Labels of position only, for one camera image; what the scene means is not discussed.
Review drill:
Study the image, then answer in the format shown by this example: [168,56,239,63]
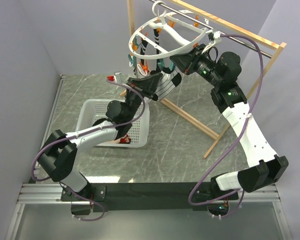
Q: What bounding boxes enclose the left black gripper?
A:
[126,73,164,121]

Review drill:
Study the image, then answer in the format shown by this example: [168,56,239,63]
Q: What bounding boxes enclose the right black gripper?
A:
[170,44,223,88]

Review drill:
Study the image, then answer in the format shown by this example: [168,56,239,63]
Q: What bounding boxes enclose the round white clip hanger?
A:
[128,0,213,60]

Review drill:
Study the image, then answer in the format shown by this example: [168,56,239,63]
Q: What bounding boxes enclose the white black striped sock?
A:
[162,70,182,88]

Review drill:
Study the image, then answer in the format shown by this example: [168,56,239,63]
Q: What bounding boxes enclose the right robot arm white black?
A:
[170,44,289,200]

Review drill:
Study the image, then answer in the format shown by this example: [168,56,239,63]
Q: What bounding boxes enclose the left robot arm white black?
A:
[34,72,163,201]

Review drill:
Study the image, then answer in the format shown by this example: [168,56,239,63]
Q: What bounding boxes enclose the orange clip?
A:
[137,61,150,77]

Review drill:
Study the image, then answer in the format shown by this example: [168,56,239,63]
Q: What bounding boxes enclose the teal clip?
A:
[168,61,176,73]

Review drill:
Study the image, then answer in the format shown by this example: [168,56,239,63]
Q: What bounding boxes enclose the black sock white stripes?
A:
[153,28,161,46]

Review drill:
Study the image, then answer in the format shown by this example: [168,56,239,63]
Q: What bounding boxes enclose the pink sock with red pattern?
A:
[107,134,131,144]

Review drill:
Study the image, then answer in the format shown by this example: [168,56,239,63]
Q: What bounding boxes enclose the white plastic basket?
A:
[75,99,150,148]

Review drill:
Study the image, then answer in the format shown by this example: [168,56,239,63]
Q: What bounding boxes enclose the metal hanging rod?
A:
[159,0,279,51]

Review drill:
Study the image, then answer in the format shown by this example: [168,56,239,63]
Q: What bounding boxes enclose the black base beam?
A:
[60,182,232,215]

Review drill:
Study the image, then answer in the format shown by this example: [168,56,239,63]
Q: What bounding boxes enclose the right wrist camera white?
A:
[206,29,222,50]

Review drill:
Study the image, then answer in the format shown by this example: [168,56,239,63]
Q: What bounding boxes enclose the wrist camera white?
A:
[206,29,222,50]
[106,71,123,84]

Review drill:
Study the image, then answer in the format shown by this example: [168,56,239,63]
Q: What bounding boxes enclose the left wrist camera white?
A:
[106,71,123,84]

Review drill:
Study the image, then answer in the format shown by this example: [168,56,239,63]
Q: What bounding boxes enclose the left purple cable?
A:
[31,76,146,222]

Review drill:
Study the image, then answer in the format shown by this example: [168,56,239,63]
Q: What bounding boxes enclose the purple cable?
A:
[188,34,264,220]
[31,76,146,222]

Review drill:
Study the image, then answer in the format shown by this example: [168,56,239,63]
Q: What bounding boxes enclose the wooden drying rack frame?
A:
[118,0,288,159]

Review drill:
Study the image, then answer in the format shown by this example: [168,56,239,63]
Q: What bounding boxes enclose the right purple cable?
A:
[188,34,264,220]

